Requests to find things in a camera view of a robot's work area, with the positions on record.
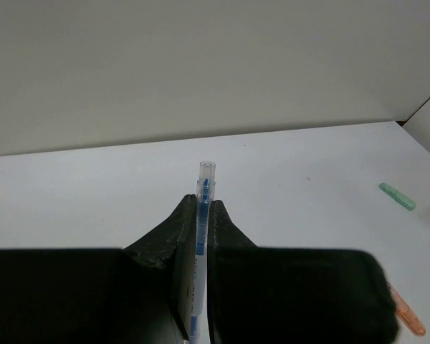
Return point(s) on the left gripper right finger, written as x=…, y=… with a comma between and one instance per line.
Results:
x=292, y=295

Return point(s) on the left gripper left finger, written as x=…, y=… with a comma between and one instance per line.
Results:
x=138, y=294

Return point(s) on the blue white pen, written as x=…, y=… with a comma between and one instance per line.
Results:
x=204, y=196

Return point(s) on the orange clear cap highlighter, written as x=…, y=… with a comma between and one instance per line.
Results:
x=407, y=316

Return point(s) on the green highlighter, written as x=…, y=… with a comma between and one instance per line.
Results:
x=398, y=196

